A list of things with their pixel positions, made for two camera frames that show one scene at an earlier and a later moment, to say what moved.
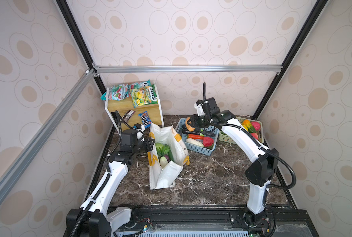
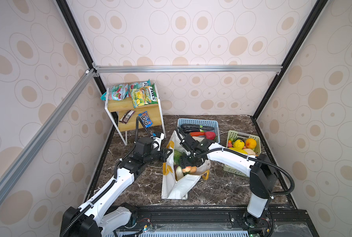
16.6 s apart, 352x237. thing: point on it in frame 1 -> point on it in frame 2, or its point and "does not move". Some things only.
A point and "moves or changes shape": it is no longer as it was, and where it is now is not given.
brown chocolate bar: x=126 y=117 does not move
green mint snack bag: x=150 y=95 does not move
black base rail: x=284 y=221 does not move
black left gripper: x=148 y=145 -> x=163 y=156
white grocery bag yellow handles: x=160 y=177 -> x=180 y=189
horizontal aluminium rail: x=131 y=69 does not move
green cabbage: x=160 y=149 moves or changes shape
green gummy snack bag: x=118 y=92 does not move
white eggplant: x=163 y=161 moves or changes shape
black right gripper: x=194 y=120 -> x=183 y=162
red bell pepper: x=207 y=141 moves or changes shape
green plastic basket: x=223 y=138 moves or changes shape
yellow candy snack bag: x=138 y=97 does not move
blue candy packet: x=146 y=119 does not move
